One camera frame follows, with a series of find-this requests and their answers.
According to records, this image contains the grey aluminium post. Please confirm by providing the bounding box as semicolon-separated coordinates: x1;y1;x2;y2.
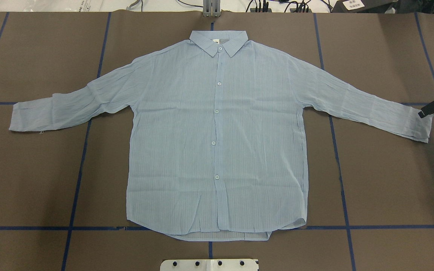
203;0;222;17

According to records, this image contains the light blue button-up shirt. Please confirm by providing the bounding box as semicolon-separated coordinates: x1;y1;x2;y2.
9;31;432;242

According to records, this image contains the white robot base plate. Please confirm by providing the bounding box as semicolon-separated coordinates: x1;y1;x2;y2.
160;259;260;271

